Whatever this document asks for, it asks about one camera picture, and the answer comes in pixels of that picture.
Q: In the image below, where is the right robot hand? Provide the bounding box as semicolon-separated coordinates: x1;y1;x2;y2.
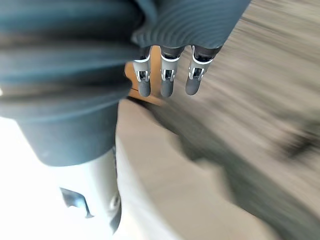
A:
0;0;252;235

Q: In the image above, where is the light beige bed sheet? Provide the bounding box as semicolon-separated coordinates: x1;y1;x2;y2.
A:
113;97;278;240

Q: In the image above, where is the grey-brown bed blanket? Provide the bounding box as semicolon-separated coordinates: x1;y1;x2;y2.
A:
147;0;320;240

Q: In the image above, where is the orange-brown wooden bed frame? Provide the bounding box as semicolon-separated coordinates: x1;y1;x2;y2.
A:
124;46;168;106

